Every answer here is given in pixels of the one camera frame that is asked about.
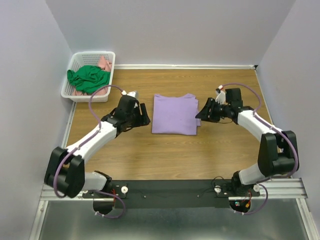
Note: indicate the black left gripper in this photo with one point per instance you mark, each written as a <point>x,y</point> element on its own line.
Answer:
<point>143,119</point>

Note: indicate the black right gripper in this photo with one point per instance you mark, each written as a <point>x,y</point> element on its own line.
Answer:
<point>203,114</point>

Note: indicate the purple t shirt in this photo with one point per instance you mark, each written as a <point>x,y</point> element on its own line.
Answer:
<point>175,115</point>

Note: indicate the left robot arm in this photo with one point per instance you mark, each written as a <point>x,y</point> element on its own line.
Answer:
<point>66,172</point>

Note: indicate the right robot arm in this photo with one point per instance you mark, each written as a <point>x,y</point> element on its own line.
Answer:
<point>278,149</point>

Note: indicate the pink t shirt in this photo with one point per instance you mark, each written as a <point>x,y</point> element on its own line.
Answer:
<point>105,63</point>

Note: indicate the green t shirt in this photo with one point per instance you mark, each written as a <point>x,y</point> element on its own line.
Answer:
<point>87,78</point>

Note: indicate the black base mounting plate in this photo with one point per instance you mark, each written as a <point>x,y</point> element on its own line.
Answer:
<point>173,194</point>

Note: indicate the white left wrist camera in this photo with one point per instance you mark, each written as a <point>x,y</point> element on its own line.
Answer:
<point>133,94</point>

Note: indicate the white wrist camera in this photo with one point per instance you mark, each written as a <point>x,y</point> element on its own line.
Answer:
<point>220,95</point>
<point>133,94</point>

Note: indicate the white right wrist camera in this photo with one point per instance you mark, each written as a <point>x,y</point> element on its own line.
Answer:
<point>220,95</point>

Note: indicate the aluminium extrusion rail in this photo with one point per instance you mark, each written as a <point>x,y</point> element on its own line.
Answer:
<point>284,188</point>

